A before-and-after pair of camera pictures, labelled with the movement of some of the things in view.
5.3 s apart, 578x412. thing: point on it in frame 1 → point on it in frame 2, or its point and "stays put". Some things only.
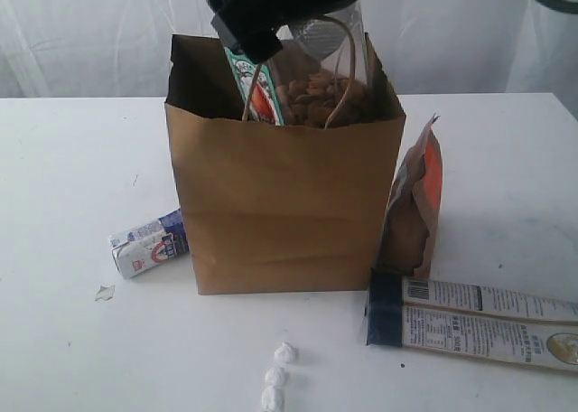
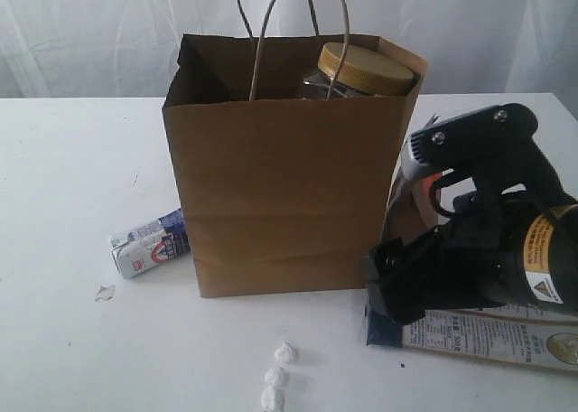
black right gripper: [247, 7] → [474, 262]
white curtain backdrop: [111, 38] stays put
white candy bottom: [268, 398] stays put
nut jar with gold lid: [319, 77] → [366, 71]
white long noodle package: [471, 321] stays put
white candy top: [285, 353] stays put
